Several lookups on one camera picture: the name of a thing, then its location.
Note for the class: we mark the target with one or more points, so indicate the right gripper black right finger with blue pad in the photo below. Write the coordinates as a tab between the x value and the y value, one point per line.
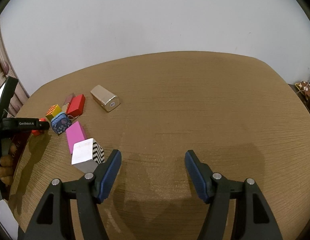
253	216

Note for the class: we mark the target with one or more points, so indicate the yellow orange striped cube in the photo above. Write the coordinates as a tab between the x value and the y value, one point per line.
52	112

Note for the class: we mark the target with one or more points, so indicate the pink rectangular box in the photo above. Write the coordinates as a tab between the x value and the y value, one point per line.
74	134

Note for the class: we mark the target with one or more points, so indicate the patterned curtain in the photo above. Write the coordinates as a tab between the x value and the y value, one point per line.
20	95

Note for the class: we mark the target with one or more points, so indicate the person's left hand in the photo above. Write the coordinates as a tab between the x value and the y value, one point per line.
7	166

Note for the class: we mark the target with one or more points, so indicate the red rectangular box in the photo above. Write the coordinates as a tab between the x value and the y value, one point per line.
76	106

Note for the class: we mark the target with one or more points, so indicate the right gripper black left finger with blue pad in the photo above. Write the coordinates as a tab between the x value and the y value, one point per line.
52	217

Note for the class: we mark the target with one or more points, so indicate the gold metallic box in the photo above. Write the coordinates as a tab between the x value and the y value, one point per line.
106	99

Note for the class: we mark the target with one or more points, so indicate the floral fabric item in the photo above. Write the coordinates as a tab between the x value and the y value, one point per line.
303	88

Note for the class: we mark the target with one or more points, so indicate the white zigzag patterned box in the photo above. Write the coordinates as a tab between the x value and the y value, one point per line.
87	155

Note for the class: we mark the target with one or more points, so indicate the brown wooden block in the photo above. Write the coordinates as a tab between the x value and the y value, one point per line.
67	102

